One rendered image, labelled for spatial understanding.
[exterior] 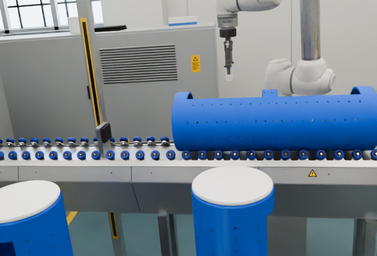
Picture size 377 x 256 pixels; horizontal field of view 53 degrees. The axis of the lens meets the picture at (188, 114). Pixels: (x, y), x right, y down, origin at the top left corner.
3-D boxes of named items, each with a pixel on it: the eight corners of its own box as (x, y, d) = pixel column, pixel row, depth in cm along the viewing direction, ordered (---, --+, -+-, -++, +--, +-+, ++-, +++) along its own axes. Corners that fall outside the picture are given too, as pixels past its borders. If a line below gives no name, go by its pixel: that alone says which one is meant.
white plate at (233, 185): (223, 212, 112) (224, 216, 112) (290, 184, 125) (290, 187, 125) (177, 179, 134) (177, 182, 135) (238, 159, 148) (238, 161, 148)
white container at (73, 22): (73, 32, 350) (71, 17, 346) (90, 31, 348) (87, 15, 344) (67, 34, 335) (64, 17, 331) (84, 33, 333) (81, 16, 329)
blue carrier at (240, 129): (184, 139, 199) (180, 86, 192) (360, 137, 184) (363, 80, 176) (174, 160, 172) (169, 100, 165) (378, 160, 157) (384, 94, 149)
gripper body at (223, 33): (220, 27, 169) (220, 48, 172) (218, 29, 161) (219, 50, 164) (236, 26, 168) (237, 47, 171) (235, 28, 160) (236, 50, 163)
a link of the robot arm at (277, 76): (271, 90, 237) (271, 56, 231) (300, 92, 227) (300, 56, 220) (260, 97, 225) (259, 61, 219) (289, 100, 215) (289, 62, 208)
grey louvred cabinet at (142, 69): (28, 168, 418) (1, 36, 377) (223, 163, 395) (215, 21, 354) (1, 192, 367) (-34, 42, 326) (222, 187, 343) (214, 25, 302)
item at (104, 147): (106, 149, 199) (102, 122, 194) (114, 149, 198) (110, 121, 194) (99, 157, 189) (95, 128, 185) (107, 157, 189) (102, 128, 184)
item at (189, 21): (168, 26, 334) (168, 17, 332) (196, 24, 334) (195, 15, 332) (168, 27, 322) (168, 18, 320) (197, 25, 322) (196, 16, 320)
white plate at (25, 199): (13, 177, 146) (13, 180, 147) (-48, 216, 121) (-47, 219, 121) (74, 182, 139) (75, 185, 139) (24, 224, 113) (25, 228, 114)
